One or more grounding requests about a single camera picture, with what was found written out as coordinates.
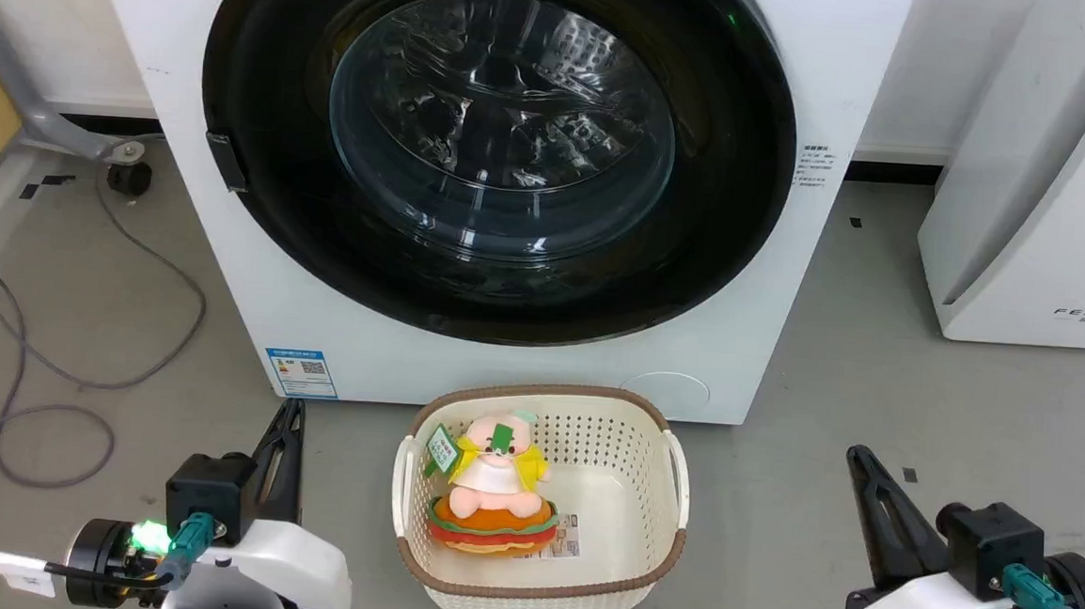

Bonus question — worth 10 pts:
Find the black cable with white tag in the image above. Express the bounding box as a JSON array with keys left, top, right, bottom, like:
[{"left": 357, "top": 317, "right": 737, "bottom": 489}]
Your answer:
[{"left": 0, "top": 499, "right": 216, "bottom": 605}]

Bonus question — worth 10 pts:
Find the white air purifier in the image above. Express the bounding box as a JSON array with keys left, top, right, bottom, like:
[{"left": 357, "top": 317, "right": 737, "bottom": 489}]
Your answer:
[{"left": 911, "top": 0, "right": 1085, "bottom": 350}]

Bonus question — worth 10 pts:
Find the grey floor cable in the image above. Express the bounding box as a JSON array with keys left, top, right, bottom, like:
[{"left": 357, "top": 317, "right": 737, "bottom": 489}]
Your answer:
[{"left": 0, "top": 125, "right": 220, "bottom": 609}]

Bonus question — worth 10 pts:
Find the grey metal stand leg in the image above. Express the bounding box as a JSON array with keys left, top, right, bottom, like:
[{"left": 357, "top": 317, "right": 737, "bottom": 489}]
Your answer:
[{"left": 0, "top": 24, "right": 152, "bottom": 167}]

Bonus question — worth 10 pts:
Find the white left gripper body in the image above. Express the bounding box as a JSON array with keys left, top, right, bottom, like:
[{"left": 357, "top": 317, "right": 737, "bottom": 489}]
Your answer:
[{"left": 62, "top": 506, "right": 357, "bottom": 609}]

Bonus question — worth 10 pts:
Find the black caster wheel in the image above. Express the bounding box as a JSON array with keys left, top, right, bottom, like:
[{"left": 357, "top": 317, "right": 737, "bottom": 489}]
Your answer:
[{"left": 103, "top": 157, "right": 155, "bottom": 199}]

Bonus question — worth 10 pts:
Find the white front-load washing machine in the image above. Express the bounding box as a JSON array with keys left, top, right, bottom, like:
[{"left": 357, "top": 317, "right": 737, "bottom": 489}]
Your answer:
[{"left": 62, "top": 0, "right": 917, "bottom": 436}]

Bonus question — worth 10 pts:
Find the printed paper label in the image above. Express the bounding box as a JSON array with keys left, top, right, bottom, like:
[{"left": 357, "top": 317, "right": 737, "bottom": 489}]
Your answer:
[{"left": 541, "top": 511, "right": 585, "bottom": 561}]

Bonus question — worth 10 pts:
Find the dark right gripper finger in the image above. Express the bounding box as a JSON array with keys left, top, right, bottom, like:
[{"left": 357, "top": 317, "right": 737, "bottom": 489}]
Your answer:
[
  {"left": 838, "top": 444, "right": 920, "bottom": 594},
  {"left": 865, "top": 461, "right": 959, "bottom": 586}
]

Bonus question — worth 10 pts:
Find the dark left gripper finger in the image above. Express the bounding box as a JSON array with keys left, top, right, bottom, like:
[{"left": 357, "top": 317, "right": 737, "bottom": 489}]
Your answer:
[
  {"left": 246, "top": 411, "right": 288, "bottom": 526},
  {"left": 273, "top": 398, "right": 307, "bottom": 526}
]

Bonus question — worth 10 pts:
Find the round white filter cover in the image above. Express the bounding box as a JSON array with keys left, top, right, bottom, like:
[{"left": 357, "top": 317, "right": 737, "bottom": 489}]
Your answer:
[{"left": 618, "top": 368, "right": 714, "bottom": 424}]

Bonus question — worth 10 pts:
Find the pink plush doll yellow jacket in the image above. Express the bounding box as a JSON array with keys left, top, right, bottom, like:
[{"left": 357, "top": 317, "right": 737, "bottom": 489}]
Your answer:
[{"left": 442, "top": 405, "right": 557, "bottom": 525}]

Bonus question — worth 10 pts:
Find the green hang tag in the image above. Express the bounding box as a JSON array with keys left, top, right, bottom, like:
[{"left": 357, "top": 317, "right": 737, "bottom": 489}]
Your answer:
[{"left": 421, "top": 422, "right": 464, "bottom": 482}]

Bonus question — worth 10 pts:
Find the plush hamburger toy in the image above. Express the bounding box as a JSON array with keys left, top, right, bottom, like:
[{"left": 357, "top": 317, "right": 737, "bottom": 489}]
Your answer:
[{"left": 423, "top": 490, "right": 562, "bottom": 561}]

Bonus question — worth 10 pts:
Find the cream perforated laundry basket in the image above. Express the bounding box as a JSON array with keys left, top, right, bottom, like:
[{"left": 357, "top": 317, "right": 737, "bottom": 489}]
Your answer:
[{"left": 384, "top": 373, "right": 698, "bottom": 609}]

